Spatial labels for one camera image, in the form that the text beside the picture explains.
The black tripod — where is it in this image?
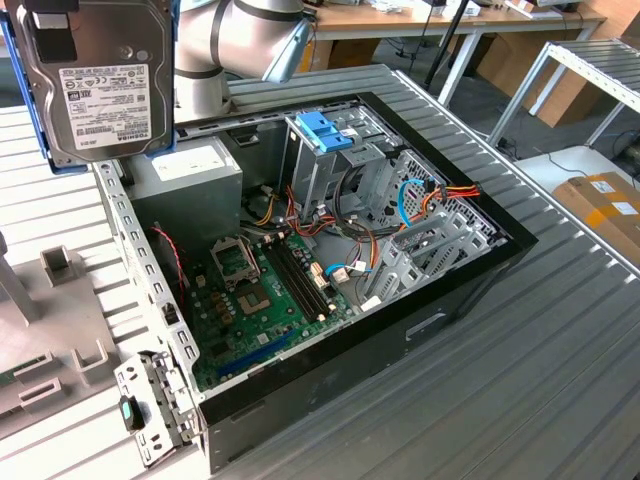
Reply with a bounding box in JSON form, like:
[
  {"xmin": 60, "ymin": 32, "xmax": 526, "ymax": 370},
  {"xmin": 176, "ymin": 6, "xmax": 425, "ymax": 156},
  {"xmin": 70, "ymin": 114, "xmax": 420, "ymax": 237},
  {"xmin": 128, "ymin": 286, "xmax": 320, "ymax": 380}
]
[{"xmin": 423, "ymin": 0, "xmax": 472, "ymax": 91}]

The grey metal disk bay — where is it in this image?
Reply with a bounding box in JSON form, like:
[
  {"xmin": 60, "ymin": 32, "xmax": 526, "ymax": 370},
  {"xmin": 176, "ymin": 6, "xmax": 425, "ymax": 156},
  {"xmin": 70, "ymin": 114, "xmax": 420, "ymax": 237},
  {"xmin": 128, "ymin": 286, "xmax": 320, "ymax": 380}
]
[{"xmin": 360, "ymin": 212, "xmax": 507, "ymax": 312}]

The blue plastic drive bracket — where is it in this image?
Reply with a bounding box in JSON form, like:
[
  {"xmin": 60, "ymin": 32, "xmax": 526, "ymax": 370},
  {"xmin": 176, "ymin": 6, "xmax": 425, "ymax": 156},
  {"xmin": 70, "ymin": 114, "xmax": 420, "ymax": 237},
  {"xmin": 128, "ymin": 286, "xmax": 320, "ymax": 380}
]
[{"xmin": 294, "ymin": 110, "xmax": 354, "ymax": 155}]

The green motherboard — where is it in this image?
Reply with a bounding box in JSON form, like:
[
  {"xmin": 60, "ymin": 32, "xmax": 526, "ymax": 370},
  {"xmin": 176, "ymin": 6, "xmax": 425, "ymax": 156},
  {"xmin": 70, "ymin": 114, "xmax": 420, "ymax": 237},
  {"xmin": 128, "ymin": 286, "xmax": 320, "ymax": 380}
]
[{"xmin": 187, "ymin": 230, "xmax": 362, "ymax": 392}]

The hard disk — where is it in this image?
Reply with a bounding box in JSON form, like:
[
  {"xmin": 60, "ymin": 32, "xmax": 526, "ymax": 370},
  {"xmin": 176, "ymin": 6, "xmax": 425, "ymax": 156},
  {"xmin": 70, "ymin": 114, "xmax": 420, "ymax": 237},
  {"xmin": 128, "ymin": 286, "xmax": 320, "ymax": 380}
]
[{"xmin": 0, "ymin": 0, "xmax": 179, "ymax": 176}]

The green RAM stick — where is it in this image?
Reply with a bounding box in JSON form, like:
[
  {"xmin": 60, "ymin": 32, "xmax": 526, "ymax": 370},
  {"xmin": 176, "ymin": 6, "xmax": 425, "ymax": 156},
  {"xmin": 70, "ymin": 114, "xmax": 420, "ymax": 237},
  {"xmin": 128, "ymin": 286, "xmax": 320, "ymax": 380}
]
[{"xmin": 0, "ymin": 355, "xmax": 44, "ymax": 387}]

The black RAM slot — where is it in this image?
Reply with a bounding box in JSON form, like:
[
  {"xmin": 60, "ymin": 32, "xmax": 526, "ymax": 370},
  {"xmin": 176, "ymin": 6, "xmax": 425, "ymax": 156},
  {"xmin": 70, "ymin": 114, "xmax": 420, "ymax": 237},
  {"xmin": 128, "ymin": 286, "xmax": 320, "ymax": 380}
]
[
  {"xmin": 277, "ymin": 237, "xmax": 332, "ymax": 318},
  {"xmin": 263, "ymin": 241, "xmax": 324, "ymax": 324}
]

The orange red power wire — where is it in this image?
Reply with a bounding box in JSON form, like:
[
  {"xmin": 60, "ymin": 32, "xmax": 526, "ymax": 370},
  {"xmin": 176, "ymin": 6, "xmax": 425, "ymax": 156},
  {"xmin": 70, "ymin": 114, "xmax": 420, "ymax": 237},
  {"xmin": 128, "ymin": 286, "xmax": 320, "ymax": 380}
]
[{"xmin": 418, "ymin": 182, "xmax": 482, "ymax": 222}]

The metal slat shelf frame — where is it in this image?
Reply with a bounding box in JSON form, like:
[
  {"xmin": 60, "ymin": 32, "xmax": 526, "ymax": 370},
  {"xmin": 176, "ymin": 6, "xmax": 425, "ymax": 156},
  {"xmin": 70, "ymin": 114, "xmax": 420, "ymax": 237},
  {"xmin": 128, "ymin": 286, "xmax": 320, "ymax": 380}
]
[{"xmin": 487, "ymin": 38, "xmax": 640, "ymax": 151}]

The grey slot retention bracket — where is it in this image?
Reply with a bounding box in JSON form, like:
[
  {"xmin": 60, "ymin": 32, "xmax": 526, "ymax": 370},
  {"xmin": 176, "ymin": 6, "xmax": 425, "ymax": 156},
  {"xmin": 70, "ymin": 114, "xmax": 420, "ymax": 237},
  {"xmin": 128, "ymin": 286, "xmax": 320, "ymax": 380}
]
[{"xmin": 113, "ymin": 349, "xmax": 207, "ymax": 469}]

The grey power supply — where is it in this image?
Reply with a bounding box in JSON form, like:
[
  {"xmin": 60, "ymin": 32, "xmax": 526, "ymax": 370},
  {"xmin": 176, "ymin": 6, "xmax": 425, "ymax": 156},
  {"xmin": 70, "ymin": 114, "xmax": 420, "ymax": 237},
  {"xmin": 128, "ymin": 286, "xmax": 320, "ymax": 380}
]
[{"xmin": 122, "ymin": 137, "xmax": 245, "ymax": 251}]

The grey metal drive cage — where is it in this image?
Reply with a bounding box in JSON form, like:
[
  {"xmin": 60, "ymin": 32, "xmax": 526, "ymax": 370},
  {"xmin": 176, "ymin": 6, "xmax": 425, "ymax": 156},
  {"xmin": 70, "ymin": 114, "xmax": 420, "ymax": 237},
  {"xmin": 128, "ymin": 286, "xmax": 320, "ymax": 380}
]
[{"xmin": 278, "ymin": 102, "xmax": 404, "ymax": 221}]

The black teal latch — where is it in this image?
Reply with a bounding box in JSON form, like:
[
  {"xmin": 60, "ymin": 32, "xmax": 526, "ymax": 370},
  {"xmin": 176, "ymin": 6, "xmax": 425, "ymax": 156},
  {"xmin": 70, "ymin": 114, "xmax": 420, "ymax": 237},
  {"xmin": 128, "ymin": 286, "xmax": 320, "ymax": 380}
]
[{"xmin": 117, "ymin": 393, "xmax": 148, "ymax": 433}]

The grey parts rack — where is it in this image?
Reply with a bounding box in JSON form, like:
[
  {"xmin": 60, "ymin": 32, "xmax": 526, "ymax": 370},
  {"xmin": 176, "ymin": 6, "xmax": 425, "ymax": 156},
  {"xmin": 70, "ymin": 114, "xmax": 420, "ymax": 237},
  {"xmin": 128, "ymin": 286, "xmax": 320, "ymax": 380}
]
[{"xmin": 0, "ymin": 229, "xmax": 124, "ymax": 441}]

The metal socket cover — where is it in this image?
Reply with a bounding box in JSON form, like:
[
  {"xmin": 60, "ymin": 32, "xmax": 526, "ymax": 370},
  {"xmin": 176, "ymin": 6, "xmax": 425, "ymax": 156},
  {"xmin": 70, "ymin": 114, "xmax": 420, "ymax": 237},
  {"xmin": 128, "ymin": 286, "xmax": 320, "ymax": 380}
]
[{"xmin": 208, "ymin": 236, "xmax": 262, "ymax": 290}]

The blue data wire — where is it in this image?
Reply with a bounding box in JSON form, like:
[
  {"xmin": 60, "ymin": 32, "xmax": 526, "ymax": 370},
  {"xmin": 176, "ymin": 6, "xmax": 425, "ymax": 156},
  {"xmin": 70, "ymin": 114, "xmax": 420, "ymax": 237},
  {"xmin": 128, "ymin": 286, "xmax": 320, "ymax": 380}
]
[{"xmin": 397, "ymin": 177, "xmax": 435, "ymax": 230}]

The blue expansion slot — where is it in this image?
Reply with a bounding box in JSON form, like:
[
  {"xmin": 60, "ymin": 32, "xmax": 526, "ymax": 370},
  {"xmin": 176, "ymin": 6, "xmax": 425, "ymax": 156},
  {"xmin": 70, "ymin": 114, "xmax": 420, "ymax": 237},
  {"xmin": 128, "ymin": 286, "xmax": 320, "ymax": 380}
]
[{"xmin": 215, "ymin": 330, "xmax": 296, "ymax": 380}]

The white side table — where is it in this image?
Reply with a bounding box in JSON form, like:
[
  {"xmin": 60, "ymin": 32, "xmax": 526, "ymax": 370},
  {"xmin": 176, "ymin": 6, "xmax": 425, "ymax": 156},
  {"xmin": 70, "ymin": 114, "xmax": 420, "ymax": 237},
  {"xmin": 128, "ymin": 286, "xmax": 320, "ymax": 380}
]
[{"xmin": 513, "ymin": 144, "xmax": 640, "ymax": 201}]

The red black twisted wire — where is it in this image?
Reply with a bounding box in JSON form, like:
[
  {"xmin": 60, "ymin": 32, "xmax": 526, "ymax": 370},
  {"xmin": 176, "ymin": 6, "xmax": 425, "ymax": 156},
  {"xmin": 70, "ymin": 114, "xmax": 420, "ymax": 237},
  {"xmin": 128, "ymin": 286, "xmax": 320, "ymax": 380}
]
[{"xmin": 149, "ymin": 224, "xmax": 187, "ymax": 307}]

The light blue board wire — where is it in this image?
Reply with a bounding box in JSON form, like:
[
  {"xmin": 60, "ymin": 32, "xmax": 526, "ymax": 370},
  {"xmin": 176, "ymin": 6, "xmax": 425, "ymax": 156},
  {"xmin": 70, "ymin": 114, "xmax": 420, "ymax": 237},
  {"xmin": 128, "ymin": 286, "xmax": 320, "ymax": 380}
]
[{"xmin": 323, "ymin": 263, "xmax": 374, "ymax": 282}]

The orange red wire bundle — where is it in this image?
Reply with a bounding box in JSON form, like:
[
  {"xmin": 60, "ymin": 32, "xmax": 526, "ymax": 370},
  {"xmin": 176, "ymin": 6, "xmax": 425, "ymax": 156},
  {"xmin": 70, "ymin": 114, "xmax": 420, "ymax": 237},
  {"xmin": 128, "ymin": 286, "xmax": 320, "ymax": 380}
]
[{"xmin": 284, "ymin": 184, "xmax": 384, "ymax": 274}]

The black PC case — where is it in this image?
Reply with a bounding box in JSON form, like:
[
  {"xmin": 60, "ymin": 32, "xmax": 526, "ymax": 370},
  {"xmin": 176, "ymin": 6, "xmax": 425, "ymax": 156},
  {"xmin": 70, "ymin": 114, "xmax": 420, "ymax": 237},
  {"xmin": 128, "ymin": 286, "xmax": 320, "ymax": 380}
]
[{"xmin": 83, "ymin": 91, "xmax": 540, "ymax": 475}]

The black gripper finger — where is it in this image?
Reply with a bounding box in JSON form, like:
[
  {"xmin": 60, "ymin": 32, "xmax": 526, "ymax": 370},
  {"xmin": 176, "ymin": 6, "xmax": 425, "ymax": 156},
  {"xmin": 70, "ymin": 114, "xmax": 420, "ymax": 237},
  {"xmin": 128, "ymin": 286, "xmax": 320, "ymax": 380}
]
[{"xmin": 18, "ymin": 0, "xmax": 81, "ymax": 64}]

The large brown cardboard box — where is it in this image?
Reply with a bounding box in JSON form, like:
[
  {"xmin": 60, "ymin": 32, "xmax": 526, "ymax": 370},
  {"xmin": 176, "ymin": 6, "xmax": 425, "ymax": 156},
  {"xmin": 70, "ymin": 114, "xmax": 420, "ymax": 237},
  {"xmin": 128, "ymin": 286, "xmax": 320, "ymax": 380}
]
[{"xmin": 474, "ymin": 29, "xmax": 619, "ymax": 129}]

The labelled cardboard box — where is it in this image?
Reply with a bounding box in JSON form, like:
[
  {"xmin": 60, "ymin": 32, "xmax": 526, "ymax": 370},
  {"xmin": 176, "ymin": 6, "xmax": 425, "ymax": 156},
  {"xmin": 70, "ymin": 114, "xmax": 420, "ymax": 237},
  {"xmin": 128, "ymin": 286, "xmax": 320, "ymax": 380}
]
[{"xmin": 551, "ymin": 171, "xmax": 640, "ymax": 274}]

